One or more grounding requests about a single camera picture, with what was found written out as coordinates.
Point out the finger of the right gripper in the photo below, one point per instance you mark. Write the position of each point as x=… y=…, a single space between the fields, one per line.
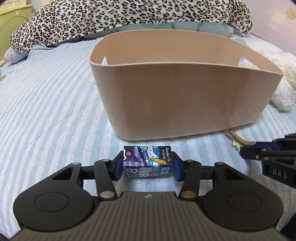
x=290 y=136
x=253 y=152

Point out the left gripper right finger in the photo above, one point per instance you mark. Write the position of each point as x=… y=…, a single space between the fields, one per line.
x=189 y=172

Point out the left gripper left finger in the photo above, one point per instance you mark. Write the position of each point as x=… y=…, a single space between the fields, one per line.
x=106 y=171

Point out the brass keys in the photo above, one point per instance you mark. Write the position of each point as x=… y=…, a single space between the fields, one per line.
x=237 y=141

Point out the cartoon character small box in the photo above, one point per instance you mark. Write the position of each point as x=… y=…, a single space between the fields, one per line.
x=147 y=161

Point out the white fluffy plush toy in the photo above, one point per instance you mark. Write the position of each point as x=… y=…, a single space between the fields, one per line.
x=281 y=81

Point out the tan plastic storage basket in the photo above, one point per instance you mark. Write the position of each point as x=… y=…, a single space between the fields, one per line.
x=171 y=83

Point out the light teal quilted comforter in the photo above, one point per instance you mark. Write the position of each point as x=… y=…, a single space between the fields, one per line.
x=221 y=29

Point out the leopard print blanket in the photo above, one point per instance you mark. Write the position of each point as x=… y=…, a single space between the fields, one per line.
x=60 y=21

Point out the green plastic storage bin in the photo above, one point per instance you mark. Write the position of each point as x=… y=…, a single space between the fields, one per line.
x=11 y=19

